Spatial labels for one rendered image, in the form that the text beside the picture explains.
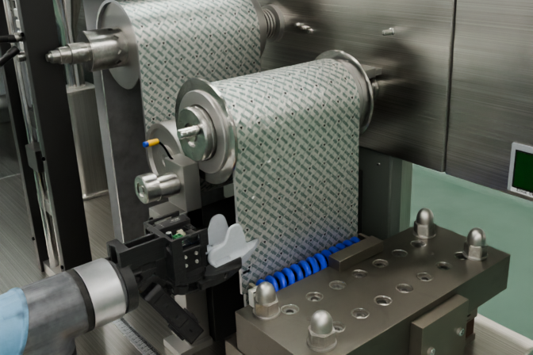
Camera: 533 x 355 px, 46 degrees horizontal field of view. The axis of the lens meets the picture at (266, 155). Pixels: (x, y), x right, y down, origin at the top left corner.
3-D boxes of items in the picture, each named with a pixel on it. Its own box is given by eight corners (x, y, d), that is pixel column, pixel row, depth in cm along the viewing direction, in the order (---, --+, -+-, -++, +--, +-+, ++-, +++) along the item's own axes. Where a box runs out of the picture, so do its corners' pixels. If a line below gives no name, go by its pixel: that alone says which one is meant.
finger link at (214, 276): (247, 261, 81) (189, 285, 76) (248, 272, 81) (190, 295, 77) (227, 248, 85) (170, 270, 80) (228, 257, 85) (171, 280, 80)
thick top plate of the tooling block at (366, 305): (237, 348, 85) (235, 311, 83) (423, 250, 108) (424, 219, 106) (317, 414, 73) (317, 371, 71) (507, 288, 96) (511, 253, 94)
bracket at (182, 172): (161, 346, 97) (139, 163, 86) (196, 330, 101) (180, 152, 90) (178, 362, 93) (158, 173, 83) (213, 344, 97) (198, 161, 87)
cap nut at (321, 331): (300, 341, 76) (300, 311, 75) (322, 330, 78) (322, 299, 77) (320, 356, 73) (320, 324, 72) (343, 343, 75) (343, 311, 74)
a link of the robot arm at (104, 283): (99, 341, 71) (70, 310, 77) (136, 325, 73) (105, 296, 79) (90, 284, 68) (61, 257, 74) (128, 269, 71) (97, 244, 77)
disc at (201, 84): (179, 168, 92) (170, 70, 87) (182, 167, 93) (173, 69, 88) (238, 197, 82) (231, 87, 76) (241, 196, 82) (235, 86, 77)
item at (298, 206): (239, 293, 88) (232, 173, 82) (354, 240, 102) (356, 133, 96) (242, 295, 88) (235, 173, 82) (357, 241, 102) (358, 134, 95)
